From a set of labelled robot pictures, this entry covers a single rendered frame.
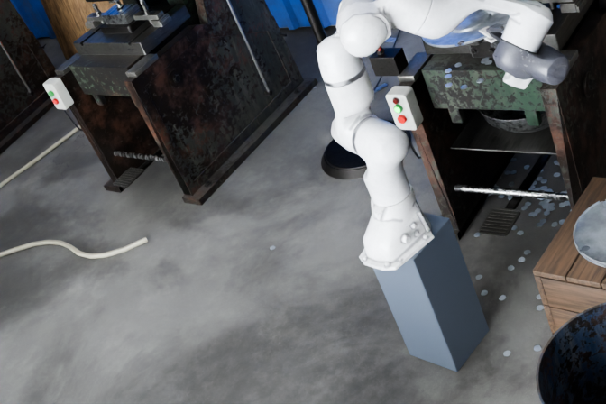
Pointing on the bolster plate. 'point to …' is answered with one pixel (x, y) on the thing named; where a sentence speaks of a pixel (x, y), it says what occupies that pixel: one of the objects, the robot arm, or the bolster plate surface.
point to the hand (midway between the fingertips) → (490, 34)
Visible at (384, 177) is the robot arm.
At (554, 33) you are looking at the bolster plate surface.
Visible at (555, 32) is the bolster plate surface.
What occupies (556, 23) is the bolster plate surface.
